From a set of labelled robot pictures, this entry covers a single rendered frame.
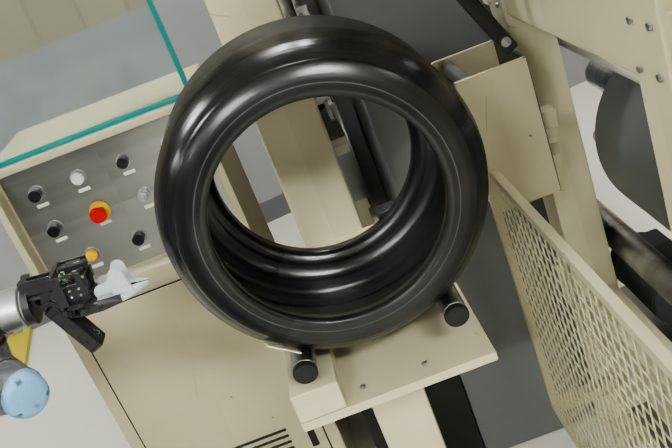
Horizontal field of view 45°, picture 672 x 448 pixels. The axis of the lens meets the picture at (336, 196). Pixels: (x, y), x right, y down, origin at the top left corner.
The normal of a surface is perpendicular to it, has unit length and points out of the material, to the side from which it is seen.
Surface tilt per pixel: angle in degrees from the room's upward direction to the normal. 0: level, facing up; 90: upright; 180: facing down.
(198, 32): 90
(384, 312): 100
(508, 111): 90
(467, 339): 0
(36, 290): 90
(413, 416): 90
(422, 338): 0
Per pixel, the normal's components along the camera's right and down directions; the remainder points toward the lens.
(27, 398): 0.65, 0.08
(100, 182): 0.12, 0.36
